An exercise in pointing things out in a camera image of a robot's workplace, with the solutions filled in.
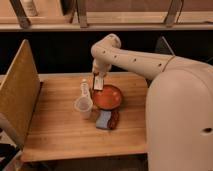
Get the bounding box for white bottle on shelf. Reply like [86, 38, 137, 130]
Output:
[23, 0, 38, 17]

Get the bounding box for brown chocolate bar wrapper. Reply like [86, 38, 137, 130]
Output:
[108, 111, 119, 130]

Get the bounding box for small clear plastic bottle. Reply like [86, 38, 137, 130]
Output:
[80, 79, 90, 97]

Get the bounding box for dark right side panel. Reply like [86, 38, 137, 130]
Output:
[155, 36, 174, 55]

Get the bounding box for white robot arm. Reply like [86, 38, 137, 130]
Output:
[91, 34, 213, 171]

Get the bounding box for wooden shelf frame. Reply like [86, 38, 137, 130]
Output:
[0, 0, 213, 33]

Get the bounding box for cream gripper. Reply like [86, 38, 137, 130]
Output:
[92, 61, 110, 90]

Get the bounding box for blue sponge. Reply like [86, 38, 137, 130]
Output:
[96, 110, 111, 129]

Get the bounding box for orange round plate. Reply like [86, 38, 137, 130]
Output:
[93, 85, 123, 110]

